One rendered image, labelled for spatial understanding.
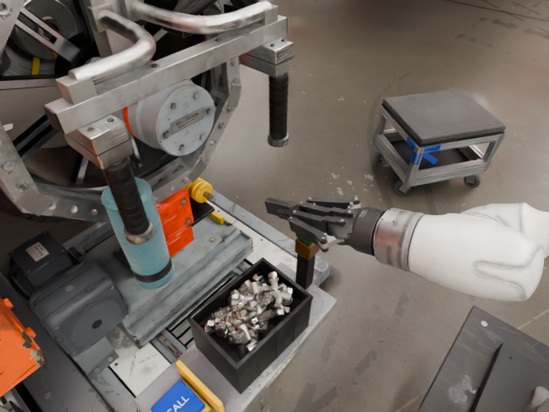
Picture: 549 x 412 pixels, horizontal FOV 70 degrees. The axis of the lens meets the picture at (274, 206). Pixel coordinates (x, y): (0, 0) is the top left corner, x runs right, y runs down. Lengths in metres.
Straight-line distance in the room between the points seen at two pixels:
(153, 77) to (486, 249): 0.49
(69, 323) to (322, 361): 0.74
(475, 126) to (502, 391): 1.09
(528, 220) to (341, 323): 0.85
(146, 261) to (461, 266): 0.58
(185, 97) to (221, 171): 1.29
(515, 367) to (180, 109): 0.92
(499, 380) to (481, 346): 0.10
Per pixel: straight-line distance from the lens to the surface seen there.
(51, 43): 0.84
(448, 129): 1.76
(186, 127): 0.71
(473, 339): 1.14
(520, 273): 0.57
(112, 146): 0.54
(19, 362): 0.83
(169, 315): 1.30
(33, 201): 0.80
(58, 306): 1.08
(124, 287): 1.28
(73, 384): 1.29
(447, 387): 1.06
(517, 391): 1.08
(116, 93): 0.56
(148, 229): 0.65
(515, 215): 0.71
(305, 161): 2.00
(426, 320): 1.50
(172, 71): 0.60
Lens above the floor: 1.22
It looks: 44 degrees down
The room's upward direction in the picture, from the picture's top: straight up
